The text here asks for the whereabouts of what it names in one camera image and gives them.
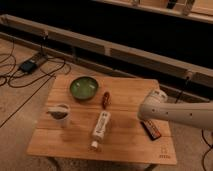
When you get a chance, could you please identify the black cable at right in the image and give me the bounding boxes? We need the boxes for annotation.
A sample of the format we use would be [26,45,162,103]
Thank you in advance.
[173,76,213,171]

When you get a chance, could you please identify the white tube bottle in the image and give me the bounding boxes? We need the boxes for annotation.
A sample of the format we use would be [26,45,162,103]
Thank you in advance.
[91,111,111,149]

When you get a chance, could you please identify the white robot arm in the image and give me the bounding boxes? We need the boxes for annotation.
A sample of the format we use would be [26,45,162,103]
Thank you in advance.
[137,89,213,131]

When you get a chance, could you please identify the black floor cable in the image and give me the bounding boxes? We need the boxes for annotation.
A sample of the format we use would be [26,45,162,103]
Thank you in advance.
[0,36,72,129]

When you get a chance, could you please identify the small red brown object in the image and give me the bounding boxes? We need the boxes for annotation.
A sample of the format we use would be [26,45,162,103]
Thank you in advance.
[102,92,110,109]

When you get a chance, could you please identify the power adapter box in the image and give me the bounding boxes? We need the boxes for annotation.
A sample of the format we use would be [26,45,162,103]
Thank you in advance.
[19,53,47,73]

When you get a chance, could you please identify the green bowl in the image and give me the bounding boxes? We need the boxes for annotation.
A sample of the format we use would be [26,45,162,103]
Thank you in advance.
[69,76,99,100]

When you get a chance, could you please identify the wooden folding table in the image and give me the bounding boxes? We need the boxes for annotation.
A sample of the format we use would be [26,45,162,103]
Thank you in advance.
[27,75,177,165]

